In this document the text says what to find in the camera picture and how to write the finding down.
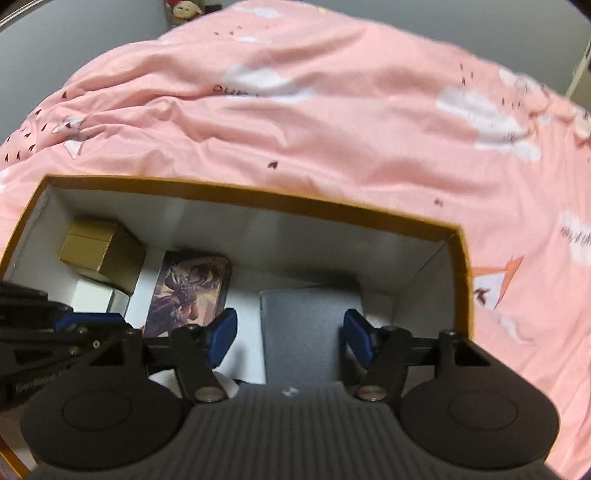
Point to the red plush toy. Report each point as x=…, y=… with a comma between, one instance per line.
x=182, y=9

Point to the white small box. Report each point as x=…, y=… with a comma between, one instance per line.
x=92, y=295

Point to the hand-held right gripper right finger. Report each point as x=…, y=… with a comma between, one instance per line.
x=358, y=333

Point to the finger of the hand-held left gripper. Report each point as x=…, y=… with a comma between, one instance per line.
x=27, y=307
x=99, y=321

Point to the pink printed bedsheet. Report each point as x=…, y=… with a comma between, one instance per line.
x=323, y=138

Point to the orange cardboard box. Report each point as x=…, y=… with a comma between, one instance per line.
x=295, y=240

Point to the illustrated card box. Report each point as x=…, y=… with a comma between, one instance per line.
x=184, y=286

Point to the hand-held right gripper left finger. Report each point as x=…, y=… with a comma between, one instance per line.
x=224, y=333

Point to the gold small box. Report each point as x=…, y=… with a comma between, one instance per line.
x=92, y=249

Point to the white round plush toy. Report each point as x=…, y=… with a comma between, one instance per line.
x=226, y=386

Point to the dark box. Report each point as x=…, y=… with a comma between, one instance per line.
x=304, y=332

